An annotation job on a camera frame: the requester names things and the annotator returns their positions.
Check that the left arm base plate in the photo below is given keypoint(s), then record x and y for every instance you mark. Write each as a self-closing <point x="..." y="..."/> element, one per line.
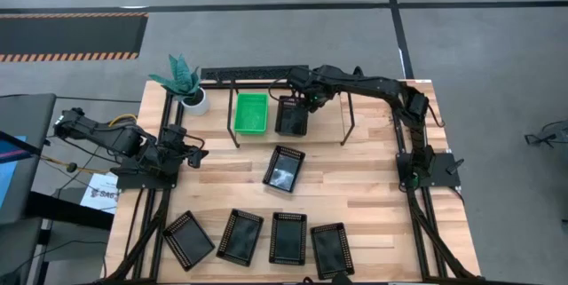
<point x="146" y="183"/>

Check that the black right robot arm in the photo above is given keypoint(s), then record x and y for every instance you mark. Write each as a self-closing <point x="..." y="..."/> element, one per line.
<point x="377" y="84"/>

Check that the black hazard-striped floor mat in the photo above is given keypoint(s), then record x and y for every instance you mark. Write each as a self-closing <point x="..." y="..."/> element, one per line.
<point x="71" y="36"/>

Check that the green artificial plant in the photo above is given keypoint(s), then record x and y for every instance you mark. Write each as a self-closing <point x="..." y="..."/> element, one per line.
<point x="182" y="78"/>

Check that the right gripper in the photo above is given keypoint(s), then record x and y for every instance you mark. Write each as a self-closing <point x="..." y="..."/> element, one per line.
<point x="310" y="81"/>

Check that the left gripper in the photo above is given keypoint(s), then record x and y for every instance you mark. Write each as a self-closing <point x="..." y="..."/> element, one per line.
<point x="175" y="155"/>

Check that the black plastic basket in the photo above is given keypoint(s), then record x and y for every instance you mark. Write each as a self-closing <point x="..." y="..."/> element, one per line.
<point x="284" y="169"/>
<point x="290" y="121"/>
<point x="332" y="251"/>
<point x="239" y="237"/>
<point x="188" y="240"/>
<point x="288" y="238"/>

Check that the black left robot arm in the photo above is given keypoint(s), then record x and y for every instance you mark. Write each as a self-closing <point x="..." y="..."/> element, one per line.
<point x="120" y="140"/>

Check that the printed white paper sheet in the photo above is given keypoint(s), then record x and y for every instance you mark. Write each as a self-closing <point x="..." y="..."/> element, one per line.
<point x="102" y="194"/>

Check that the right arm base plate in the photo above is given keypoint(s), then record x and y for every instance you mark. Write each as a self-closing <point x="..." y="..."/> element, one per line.
<point x="444" y="175"/>

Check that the black aluminium frame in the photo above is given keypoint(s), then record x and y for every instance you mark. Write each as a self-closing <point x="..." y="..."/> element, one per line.
<point x="217" y="85"/>

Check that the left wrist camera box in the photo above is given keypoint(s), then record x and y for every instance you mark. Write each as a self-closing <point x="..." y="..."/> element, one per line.
<point x="174" y="134"/>

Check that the black low bench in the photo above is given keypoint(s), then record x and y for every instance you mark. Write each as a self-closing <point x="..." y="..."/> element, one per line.
<point x="66" y="211"/>

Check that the black perforated floor grate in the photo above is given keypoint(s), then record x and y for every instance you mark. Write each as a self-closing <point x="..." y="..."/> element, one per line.
<point x="248" y="73"/>

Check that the grey cart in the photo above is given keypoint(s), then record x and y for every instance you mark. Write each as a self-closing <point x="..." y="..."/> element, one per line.
<point x="26" y="116"/>

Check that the blue-screen laptop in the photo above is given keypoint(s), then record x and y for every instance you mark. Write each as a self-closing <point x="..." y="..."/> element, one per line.
<point x="6" y="174"/>

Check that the black floor stand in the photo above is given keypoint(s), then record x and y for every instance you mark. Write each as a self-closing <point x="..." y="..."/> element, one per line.
<point x="548" y="135"/>

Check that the white plant pot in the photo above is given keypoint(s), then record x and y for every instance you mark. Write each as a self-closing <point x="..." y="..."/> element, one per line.
<point x="197" y="105"/>

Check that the green plastic basket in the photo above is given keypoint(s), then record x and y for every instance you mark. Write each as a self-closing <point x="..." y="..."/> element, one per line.
<point x="251" y="114"/>

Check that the black metal rack frame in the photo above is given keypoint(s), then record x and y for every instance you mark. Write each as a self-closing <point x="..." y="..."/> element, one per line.
<point x="328" y="123"/>

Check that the black clamp lever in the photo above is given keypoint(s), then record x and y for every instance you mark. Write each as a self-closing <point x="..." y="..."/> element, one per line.
<point x="455" y="166"/>

